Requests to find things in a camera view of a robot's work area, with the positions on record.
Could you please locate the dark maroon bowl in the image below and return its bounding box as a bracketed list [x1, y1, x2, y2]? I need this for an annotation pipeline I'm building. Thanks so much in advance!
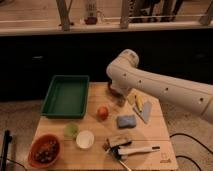
[107, 82, 121, 98]

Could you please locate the yellow corn cob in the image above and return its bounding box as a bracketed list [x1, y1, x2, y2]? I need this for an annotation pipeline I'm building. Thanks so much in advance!
[135, 95, 143, 112]

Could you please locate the white handled brush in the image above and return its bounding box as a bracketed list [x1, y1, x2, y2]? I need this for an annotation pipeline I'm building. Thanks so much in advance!
[110, 146, 160, 159]

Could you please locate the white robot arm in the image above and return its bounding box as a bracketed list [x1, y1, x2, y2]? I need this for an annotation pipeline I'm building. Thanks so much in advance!
[106, 49, 213, 125]

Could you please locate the small dark glass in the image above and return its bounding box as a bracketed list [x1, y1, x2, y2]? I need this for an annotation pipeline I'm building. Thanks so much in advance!
[117, 98, 126, 107]

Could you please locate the red apple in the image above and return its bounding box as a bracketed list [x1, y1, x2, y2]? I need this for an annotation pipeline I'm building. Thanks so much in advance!
[97, 106, 109, 120]

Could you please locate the black stand post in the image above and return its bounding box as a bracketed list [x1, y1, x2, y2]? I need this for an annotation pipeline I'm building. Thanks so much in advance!
[0, 130, 12, 171]

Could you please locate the small green cup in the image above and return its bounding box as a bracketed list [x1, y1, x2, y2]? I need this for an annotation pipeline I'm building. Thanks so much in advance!
[64, 123, 79, 139]

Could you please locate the blue sponge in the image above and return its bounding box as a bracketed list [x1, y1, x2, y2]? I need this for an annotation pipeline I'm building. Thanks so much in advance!
[117, 115, 136, 128]

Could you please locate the orange bowl with food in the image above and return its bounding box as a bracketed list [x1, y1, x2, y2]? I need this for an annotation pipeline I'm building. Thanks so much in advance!
[28, 134, 60, 169]

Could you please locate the grey blue cloth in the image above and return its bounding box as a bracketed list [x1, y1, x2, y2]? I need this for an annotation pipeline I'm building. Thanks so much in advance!
[133, 101, 152, 124]

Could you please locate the green plastic tray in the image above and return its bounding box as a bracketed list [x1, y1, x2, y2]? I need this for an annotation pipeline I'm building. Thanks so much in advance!
[42, 75, 89, 119]

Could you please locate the brown scrub block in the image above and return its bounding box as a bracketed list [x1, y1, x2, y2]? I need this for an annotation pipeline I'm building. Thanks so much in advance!
[103, 134, 133, 152]

